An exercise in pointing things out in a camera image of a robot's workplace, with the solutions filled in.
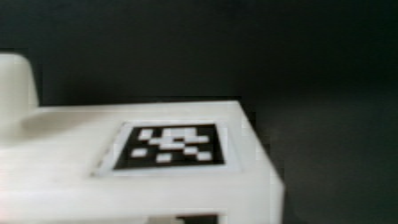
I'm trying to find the white drawer box front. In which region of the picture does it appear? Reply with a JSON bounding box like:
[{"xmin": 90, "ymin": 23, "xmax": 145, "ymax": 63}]
[{"xmin": 0, "ymin": 53, "xmax": 284, "ymax": 224}]

